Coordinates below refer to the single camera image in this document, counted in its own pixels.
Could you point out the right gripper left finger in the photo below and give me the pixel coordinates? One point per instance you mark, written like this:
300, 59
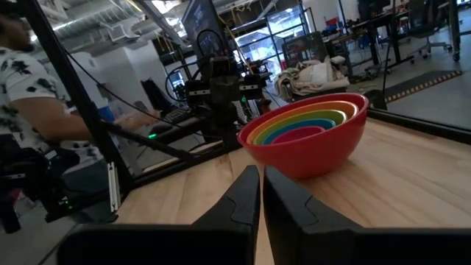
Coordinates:
235, 221

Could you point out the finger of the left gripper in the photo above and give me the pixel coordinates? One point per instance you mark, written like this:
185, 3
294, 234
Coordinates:
232, 95
218, 95

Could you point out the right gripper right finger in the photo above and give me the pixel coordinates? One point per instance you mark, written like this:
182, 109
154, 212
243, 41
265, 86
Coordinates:
290, 221

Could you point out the small pink bowl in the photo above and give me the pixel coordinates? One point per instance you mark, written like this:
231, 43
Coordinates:
298, 134

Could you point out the blue bowl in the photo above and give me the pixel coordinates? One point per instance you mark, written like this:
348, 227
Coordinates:
325, 123

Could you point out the green bowl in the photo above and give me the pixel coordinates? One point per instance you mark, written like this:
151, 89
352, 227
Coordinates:
336, 115

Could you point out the orange bowl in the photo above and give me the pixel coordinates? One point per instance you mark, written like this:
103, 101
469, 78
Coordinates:
346, 107

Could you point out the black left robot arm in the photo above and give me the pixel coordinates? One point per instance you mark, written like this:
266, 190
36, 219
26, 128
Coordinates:
221, 65

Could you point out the black keyboard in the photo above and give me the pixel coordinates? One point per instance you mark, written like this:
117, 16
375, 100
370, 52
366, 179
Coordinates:
176, 115

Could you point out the large red bowl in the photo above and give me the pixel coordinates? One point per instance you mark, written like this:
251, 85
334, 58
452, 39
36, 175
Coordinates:
309, 158

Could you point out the dark monitor panel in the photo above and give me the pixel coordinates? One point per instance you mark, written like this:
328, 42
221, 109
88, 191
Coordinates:
200, 18

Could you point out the pile of beige cloth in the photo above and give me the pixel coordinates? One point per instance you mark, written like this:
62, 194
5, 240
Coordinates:
312, 75

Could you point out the person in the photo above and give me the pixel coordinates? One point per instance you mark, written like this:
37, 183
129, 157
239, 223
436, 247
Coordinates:
37, 92

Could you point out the black office desk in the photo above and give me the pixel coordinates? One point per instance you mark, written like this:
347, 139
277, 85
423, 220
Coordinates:
375, 33

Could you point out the black equipment with green light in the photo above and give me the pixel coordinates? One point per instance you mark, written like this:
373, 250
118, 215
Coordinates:
29, 176

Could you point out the striped edge floor mat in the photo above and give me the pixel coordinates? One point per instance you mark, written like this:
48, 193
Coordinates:
423, 84

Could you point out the office chair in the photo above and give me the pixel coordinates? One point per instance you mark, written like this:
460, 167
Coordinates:
428, 25

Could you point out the black aluminium table frame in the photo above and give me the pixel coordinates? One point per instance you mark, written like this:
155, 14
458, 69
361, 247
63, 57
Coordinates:
77, 92

